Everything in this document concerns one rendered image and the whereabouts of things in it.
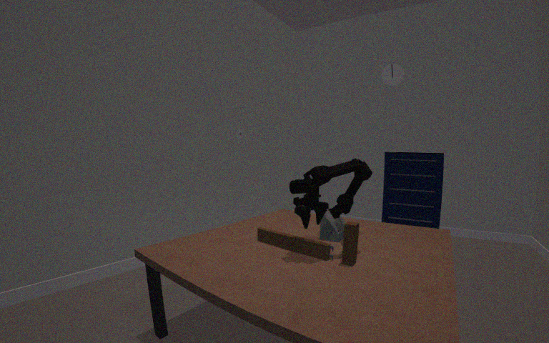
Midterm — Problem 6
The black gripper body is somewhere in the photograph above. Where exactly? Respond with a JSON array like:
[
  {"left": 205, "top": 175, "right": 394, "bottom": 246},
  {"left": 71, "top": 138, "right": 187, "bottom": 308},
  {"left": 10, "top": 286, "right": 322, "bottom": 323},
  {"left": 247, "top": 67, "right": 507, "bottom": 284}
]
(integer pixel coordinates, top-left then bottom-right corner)
[{"left": 295, "top": 193, "right": 329, "bottom": 215}]

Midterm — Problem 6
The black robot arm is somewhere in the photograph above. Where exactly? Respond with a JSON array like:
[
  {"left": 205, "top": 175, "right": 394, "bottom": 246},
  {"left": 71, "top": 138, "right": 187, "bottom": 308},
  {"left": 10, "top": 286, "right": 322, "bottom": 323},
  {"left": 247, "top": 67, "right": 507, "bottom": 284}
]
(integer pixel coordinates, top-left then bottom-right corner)
[{"left": 290, "top": 159, "right": 372, "bottom": 219}]

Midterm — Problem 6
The long wooden board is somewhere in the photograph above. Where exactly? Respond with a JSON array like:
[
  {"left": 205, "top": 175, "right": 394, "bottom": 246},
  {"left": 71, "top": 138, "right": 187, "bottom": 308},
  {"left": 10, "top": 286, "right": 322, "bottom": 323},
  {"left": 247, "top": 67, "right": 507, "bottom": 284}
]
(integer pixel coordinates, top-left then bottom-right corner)
[{"left": 257, "top": 227, "right": 333, "bottom": 261}]

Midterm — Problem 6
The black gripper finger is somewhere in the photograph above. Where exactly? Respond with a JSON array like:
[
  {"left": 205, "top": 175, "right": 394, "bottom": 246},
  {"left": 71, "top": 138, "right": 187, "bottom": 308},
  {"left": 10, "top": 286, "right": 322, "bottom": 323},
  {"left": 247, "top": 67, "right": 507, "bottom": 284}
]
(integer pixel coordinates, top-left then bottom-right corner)
[
  {"left": 297, "top": 214, "right": 311, "bottom": 229},
  {"left": 314, "top": 209, "right": 327, "bottom": 224}
]

